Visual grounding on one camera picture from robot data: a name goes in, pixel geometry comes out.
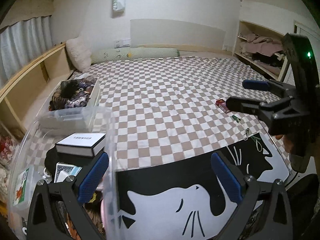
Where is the brown checkered blanket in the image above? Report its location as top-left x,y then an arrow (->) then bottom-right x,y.
27,56 -> 288,170

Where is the white open storage box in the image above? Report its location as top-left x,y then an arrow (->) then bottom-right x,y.
48,78 -> 101,130

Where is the green bolster pillow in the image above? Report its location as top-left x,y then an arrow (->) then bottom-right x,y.
90,48 -> 180,64

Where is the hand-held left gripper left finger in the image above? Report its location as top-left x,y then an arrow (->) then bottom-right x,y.
26,152 -> 110,240

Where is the large clear plastic container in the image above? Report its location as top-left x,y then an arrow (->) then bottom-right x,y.
7,106 -> 118,240

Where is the pink clothes pile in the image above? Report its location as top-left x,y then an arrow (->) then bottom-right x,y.
239,32 -> 286,58

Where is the beige patterned curtain valance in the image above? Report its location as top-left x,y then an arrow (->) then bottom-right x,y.
0,0 -> 56,28

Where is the blue playing card box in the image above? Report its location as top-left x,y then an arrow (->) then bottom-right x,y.
53,162 -> 77,183

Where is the person's right hand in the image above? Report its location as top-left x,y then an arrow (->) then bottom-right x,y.
275,134 -> 300,166

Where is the white fluffy pillow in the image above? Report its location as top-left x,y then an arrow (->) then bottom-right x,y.
66,37 -> 92,72

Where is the wooden bedside shelf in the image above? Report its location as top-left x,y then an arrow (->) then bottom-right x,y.
0,42 -> 76,140

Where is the white wardrobe shelf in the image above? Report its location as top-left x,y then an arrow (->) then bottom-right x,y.
233,20 -> 293,81

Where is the grey headboard panel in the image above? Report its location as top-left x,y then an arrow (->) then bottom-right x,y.
130,19 -> 226,48

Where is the pile of hair accessories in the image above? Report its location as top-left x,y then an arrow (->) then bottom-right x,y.
49,79 -> 97,110

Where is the red cigarette pack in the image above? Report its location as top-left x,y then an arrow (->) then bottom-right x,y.
216,99 -> 232,113

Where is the grey curtain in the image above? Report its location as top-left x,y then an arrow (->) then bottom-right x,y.
0,16 -> 53,82

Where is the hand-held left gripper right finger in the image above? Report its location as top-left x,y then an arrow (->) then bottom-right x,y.
211,151 -> 293,240

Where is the black cloth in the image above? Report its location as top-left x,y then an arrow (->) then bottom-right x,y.
44,146 -> 62,176

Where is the clear box with green label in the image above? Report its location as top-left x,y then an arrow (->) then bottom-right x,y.
12,167 -> 35,206

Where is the red floral item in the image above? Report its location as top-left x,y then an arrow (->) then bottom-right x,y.
0,134 -> 18,162

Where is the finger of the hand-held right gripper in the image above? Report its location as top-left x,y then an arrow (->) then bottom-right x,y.
242,79 -> 296,98
225,96 -> 271,121

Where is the white wall socket panel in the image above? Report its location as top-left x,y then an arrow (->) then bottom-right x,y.
114,38 -> 131,48

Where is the black and white gift box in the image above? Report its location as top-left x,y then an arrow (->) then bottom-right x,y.
55,133 -> 106,158

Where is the dark clothes pile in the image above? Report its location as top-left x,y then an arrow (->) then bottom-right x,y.
251,52 -> 286,68

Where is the black and white cat mat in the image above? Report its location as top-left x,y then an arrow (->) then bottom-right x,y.
114,132 -> 293,240

